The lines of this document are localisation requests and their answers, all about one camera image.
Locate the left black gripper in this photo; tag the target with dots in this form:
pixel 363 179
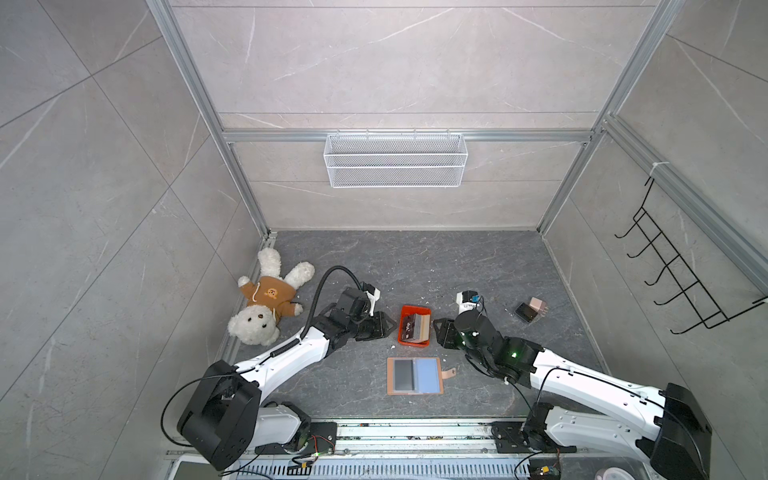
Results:
pixel 383 325

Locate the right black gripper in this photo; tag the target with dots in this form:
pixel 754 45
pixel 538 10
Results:
pixel 447 331

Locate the red plastic tray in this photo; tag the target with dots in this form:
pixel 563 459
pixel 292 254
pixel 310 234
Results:
pixel 408 310

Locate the tan leather card holder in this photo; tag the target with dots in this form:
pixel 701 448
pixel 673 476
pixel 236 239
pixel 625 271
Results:
pixel 428 373

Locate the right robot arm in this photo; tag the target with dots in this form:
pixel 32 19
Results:
pixel 666 429

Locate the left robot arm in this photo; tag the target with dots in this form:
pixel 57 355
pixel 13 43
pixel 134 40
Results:
pixel 228 413

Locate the small black pink box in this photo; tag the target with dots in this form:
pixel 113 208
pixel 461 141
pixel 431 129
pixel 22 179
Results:
pixel 531 310

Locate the white teddy bear brown shirt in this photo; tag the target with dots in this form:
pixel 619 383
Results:
pixel 268 299

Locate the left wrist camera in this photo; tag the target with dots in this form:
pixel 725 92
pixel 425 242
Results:
pixel 373 295

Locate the aluminium rail frame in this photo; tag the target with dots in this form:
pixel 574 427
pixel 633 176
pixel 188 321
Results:
pixel 448 448

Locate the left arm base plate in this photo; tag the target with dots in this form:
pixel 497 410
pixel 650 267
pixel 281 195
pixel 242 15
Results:
pixel 313 438

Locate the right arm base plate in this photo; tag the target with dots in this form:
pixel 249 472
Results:
pixel 517 437

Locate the white wire mesh basket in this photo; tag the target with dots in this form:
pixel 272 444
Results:
pixel 395 160

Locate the black wire hook rack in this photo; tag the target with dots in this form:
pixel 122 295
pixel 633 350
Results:
pixel 709 314

